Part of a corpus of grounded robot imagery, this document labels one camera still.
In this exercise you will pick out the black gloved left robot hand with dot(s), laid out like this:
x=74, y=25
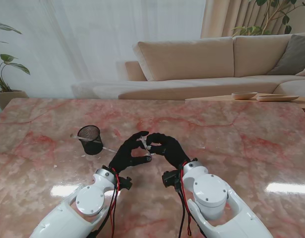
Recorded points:
x=123, y=156

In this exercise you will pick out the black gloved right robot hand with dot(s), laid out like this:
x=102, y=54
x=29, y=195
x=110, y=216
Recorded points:
x=173, y=151

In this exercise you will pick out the white slim makeup brush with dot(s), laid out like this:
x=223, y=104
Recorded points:
x=84, y=138
x=143, y=144
x=110, y=149

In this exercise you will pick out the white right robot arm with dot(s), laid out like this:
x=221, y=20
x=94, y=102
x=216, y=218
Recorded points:
x=211, y=196

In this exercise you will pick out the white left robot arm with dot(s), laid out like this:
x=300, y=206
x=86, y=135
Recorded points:
x=87, y=200

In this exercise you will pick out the black mesh brush holder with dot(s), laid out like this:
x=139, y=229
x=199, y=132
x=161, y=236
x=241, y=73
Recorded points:
x=92, y=147

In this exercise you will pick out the light wooden coffee table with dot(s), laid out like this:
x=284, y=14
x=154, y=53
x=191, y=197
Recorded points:
x=224, y=97

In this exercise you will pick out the light wooden bowl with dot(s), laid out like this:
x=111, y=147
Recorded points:
x=244, y=95

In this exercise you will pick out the beige sectional sofa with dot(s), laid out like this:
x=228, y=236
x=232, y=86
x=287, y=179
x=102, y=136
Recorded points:
x=187, y=59

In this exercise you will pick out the shallow wooden tray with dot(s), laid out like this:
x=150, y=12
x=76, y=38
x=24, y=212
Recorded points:
x=276, y=98

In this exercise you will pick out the sheer white curtain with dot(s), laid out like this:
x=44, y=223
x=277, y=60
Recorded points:
x=92, y=37

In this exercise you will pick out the beige plant pot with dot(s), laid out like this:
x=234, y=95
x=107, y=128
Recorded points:
x=11, y=98

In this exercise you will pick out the large-leaf green houseplant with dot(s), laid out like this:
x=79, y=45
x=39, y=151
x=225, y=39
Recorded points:
x=19, y=67

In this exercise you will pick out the beige pleated curtain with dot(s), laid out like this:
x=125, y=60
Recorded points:
x=216, y=19

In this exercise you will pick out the cream throw pillow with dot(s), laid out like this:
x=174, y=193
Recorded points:
x=304, y=72

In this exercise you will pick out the grey sofa cushion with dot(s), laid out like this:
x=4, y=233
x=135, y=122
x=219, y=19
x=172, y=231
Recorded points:
x=293, y=54

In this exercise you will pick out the tall branching green plant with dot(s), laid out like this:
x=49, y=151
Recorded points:
x=286, y=19

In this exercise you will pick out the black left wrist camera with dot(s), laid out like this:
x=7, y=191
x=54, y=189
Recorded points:
x=125, y=183

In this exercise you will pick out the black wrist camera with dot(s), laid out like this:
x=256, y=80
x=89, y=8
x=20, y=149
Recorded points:
x=125, y=183
x=170, y=179

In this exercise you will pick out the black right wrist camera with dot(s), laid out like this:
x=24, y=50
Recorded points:
x=170, y=179

